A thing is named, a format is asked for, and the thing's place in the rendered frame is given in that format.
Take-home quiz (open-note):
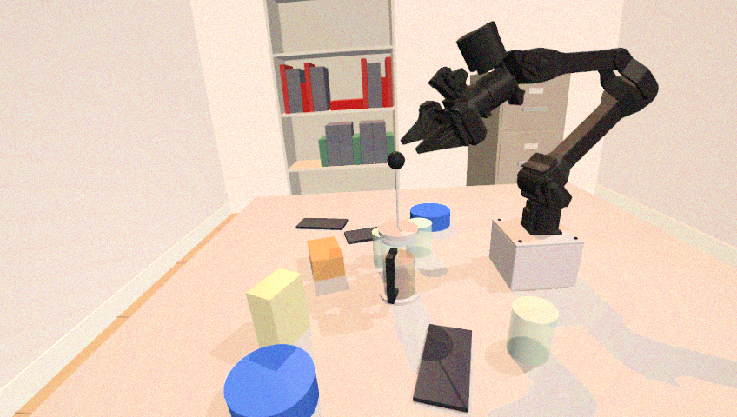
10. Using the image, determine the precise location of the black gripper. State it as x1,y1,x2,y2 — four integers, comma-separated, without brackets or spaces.
401,83,494,154

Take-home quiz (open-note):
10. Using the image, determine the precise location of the glass french press with black knob plunger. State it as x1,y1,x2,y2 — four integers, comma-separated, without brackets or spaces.
378,151,420,306

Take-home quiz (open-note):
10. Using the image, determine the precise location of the blue cylinder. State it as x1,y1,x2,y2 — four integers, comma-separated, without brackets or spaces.
410,203,450,232
223,344,319,417

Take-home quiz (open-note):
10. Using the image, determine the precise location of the orange block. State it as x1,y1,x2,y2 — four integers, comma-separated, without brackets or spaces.
307,236,345,281

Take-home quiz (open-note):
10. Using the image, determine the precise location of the pale yellow block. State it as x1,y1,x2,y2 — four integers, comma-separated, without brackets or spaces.
245,268,310,348

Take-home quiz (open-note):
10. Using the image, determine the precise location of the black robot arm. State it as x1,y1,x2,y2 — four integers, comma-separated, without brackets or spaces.
428,21,659,235

